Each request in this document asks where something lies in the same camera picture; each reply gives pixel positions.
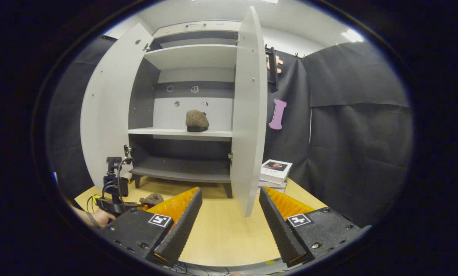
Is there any grey shoe cabinet door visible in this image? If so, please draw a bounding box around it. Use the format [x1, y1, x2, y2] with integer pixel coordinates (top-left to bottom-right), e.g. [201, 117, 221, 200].
[80, 23, 154, 189]
[230, 6, 268, 218]

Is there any black backdrop cloth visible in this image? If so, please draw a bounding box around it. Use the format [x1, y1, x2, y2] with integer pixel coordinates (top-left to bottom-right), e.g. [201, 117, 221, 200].
[47, 36, 413, 227]

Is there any brown fuzzy shoe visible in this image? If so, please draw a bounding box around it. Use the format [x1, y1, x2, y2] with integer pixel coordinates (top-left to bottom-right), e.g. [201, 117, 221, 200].
[185, 110, 210, 133]
[140, 193, 164, 205]

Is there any white book with dark picture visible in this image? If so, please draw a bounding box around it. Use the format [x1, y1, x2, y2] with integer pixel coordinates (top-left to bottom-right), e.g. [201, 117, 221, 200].
[259, 159, 293, 184]

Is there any grey shoe cabinet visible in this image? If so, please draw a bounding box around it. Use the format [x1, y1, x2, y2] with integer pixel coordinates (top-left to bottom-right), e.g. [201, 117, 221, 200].
[127, 20, 239, 198]

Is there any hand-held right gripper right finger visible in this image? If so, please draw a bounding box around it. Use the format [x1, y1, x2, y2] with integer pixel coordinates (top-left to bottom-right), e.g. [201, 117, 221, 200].
[259, 186, 371, 268]

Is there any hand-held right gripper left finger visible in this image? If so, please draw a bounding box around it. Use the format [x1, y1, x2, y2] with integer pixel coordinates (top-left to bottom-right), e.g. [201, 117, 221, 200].
[98, 187, 203, 268]

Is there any small ceiling light panel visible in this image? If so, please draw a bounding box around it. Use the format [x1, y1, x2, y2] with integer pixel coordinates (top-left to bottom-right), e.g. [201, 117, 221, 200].
[342, 29, 364, 43]

